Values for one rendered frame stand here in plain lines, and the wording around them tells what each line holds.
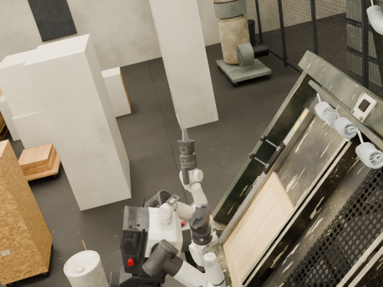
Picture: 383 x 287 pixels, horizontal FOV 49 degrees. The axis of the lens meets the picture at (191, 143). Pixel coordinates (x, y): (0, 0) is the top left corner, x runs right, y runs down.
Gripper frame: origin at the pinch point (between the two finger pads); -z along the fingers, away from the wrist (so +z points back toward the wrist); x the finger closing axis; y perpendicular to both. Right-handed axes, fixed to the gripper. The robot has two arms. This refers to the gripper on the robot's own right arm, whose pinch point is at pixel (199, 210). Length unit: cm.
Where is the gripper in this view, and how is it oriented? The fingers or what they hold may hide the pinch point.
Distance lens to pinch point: 167.3
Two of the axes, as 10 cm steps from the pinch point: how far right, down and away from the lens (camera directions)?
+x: 4.3, -6.3, 6.4
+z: 0.9, 7.4, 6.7
